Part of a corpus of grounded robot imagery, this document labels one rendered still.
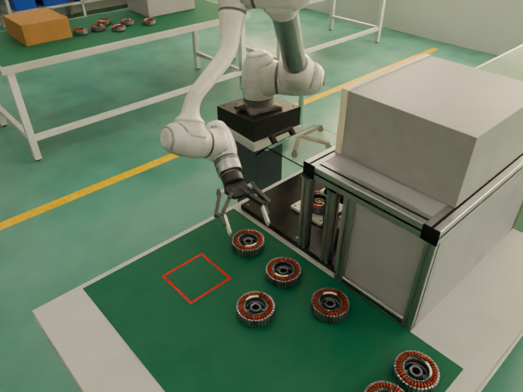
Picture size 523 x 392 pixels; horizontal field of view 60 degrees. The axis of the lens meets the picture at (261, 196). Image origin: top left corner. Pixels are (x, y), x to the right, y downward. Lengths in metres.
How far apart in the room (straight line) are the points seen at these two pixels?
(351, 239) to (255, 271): 0.34
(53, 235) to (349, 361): 2.18
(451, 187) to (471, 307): 0.45
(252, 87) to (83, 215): 1.49
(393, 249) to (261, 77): 1.19
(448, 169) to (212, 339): 0.77
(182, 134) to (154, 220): 1.53
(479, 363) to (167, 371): 0.82
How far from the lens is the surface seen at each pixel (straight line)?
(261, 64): 2.18
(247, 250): 1.51
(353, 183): 1.26
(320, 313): 1.34
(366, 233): 1.31
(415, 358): 1.30
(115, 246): 2.82
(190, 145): 1.50
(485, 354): 1.43
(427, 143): 1.20
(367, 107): 1.27
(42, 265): 2.85
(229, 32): 1.68
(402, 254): 1.27
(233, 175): 1.55
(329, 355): 1.30
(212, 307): 1.39
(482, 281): 1.62
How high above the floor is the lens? 1.80
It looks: 36 degrees down
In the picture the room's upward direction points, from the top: straight up
